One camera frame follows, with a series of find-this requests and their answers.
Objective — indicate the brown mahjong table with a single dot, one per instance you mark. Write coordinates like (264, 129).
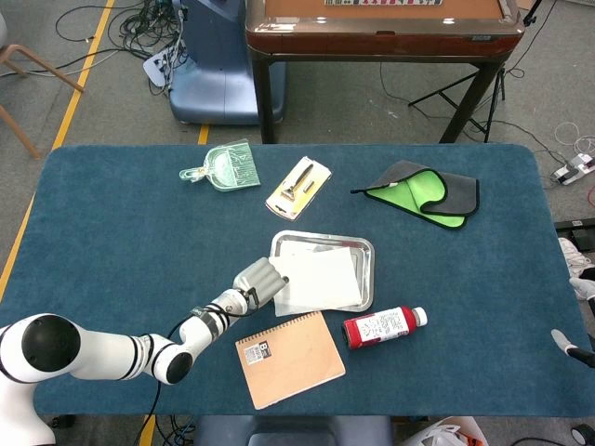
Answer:
(381, 44)

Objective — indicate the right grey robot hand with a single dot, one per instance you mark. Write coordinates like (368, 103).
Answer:
(583, 288)

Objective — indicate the razor in yellow blister pack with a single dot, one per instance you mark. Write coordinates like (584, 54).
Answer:
(297, 188)

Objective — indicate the green grey microfiber cloth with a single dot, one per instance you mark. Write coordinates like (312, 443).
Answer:
(423, 190)

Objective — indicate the black metal frame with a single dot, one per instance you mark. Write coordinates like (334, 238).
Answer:
(576, 227)

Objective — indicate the wooden chair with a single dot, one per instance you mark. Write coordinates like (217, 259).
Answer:
(18, 53)

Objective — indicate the white paper sheet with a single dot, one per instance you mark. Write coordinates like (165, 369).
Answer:
(321, 283)

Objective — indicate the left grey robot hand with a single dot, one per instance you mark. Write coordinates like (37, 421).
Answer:
(258, 281)

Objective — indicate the packaged green dustpan set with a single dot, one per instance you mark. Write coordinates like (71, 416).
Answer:
(228, 169)

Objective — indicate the red juice bottle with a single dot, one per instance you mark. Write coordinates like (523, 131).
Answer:
(381, 327)

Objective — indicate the black tripod stand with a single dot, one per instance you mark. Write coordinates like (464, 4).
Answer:
(448, 100)

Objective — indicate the white plastic bag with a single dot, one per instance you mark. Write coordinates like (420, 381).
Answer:
(441, 432)

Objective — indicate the silver metal tray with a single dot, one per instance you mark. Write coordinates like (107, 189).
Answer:
(366, 265)

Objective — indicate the tan spiral notebook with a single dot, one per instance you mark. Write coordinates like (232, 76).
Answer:
(288, 362)

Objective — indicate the face-up mahjong tile row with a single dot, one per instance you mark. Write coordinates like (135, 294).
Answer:
(381, 3)

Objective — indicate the white power strip with plugs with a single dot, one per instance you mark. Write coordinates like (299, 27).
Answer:
(574, 169)

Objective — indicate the blue grey robot torso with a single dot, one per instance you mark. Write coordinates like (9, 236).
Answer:
(293, 432)

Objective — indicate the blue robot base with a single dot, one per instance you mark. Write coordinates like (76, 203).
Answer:
(214, 83)

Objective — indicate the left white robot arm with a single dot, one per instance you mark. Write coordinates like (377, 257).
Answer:
(107, 353)

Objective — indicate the white sneaker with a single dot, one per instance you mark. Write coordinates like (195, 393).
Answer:
(574, 258)

